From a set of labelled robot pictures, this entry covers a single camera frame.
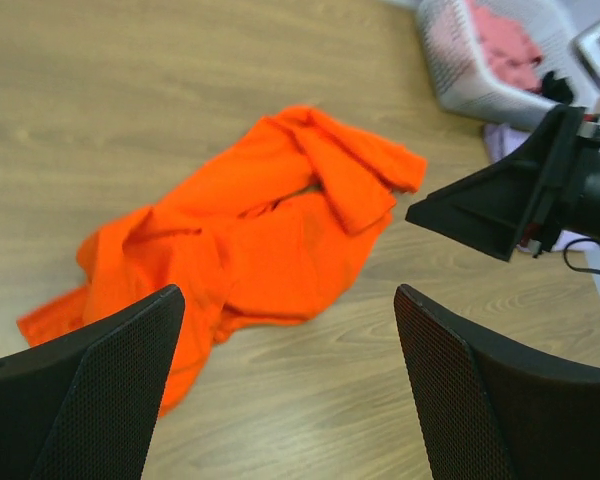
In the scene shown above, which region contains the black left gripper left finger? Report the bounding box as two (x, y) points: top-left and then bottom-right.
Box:
(0, 285), (185, 479)

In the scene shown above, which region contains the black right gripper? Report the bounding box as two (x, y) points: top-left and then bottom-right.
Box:
(406, 105), (600, 261)

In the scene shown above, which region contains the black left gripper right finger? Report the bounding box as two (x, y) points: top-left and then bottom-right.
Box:
(394, 284), (600, 479)

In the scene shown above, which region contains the orange t-shirt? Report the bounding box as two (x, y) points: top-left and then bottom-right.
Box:
(18, 106), (427, 412)

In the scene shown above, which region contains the folded lavender t-shirt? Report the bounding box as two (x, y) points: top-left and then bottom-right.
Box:
(482, 123), (595, 253)

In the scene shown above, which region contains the black garment in basket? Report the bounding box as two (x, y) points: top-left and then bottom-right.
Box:
(540, 71), (575, 105)

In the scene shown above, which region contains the white plastic laundry basket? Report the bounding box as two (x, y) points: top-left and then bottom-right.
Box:
(416, 1), (597, 130)

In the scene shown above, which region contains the pink t-shirt in basket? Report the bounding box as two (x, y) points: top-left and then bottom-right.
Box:
(467, 1), (544, 93)

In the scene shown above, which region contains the black cable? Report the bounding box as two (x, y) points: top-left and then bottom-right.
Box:
(562, 236), (600, 280)

